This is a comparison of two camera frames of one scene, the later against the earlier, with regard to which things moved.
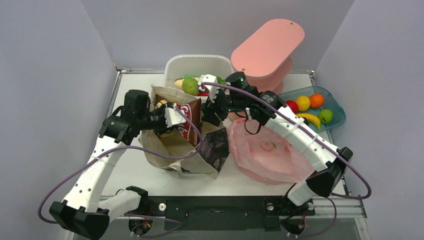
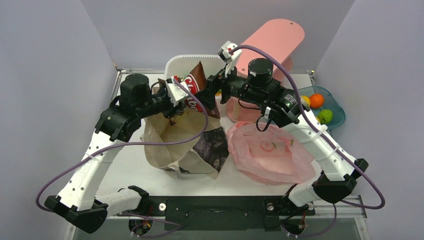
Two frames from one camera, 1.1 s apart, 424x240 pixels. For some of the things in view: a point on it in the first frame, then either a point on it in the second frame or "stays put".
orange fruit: x=316 y=100 stays put
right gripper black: x=210 y=109 -> x=207 y=95
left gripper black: x=163 y=127 -> x=171 y=110
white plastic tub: x=179 y=66 stays put
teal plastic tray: x=330 y=104 stays put
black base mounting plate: x=222 y=213 stays put
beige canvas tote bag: x=174 y=153 stays put
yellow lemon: x=304 y=103 stays put
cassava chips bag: x=191 y=110 -> x=195 y=82
